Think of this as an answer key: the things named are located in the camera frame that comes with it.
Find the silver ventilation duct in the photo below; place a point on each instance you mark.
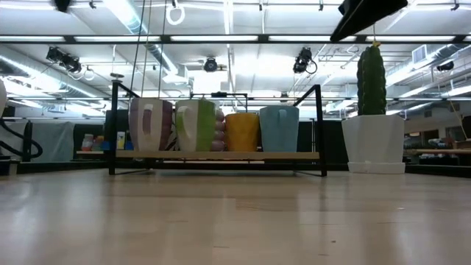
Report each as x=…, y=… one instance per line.
x=129, y=18

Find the green and white striped mug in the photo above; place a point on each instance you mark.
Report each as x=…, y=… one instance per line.
x=206, y=125

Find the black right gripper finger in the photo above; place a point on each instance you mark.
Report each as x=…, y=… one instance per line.
x=368, y=14

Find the black ceiling spotlight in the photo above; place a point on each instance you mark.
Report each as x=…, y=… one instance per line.
x=210, y=64
x=445, y=66
x=302, y=59
x=64, y=60

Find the grey partition panel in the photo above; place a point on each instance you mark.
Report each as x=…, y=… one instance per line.
x=55, y=141

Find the green cactus plant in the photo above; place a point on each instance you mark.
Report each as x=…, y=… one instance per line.
x=371, y=81

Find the white plastic plant pot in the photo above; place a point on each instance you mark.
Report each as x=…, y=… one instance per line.
x=373, y=140

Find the light blue mug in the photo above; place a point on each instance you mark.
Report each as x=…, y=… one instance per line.
x=279, y=136

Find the pink bubbly mug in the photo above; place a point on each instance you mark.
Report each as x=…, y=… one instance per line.
x=219, y=136

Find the red and white bottle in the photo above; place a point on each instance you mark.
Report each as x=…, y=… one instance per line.
x=87, y=143

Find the wooden background table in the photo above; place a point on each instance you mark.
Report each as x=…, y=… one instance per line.
x=438, y=151

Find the yellow mug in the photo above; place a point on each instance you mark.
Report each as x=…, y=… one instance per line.
x=242, y=132

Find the black horizontal rig bar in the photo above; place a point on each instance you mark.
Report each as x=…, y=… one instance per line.
x=263, y=38

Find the orange bottle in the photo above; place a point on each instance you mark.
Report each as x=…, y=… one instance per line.
x=98, y=143

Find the black overhead mount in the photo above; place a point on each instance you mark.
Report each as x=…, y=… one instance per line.
x=62, y=4

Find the purple and white striped mug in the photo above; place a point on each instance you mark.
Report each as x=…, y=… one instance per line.
x=162, y=125

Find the yellow box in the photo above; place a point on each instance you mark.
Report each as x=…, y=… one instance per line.
x=120, y=140

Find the white pot saucer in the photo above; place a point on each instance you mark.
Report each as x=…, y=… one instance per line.
x=375, y=168

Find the wooden shelf rack black frame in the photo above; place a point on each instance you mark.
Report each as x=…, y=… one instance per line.
x=221, y=155

